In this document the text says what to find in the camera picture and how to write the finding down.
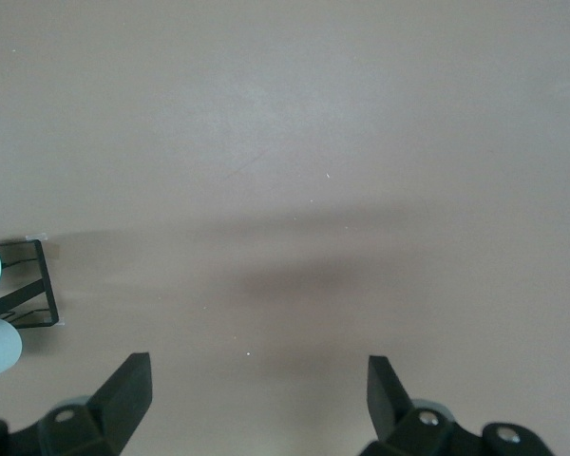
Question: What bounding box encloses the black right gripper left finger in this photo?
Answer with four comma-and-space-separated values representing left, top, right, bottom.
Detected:
0, 351, 152, 456

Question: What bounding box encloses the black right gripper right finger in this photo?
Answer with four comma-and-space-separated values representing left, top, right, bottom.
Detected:
360, 354, 552, 456

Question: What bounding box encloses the black wire cup rack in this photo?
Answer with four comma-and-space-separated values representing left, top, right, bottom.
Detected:
0, 238, 61, 331

